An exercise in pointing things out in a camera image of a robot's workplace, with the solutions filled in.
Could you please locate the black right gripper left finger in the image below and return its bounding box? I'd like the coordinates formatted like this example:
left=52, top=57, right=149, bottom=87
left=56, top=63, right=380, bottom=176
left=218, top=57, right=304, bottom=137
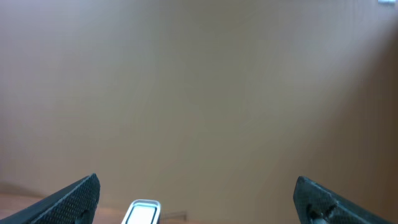
left=1, top=173, right=101, bottom=224

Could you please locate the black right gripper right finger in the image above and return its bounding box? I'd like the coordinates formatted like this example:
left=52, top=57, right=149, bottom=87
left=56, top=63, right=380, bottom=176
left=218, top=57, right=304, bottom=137
left=293, top=176, right=391, bottom=224

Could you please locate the white barcode scanner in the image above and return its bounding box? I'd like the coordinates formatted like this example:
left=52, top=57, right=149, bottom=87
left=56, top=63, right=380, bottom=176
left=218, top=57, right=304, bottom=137
left=121, top=199, right=161, bottom=224

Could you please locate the black scanner cable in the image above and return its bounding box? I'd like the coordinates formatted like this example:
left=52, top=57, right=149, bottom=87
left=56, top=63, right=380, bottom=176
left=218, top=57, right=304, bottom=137
left=160, top=211, right=188, bottom=221

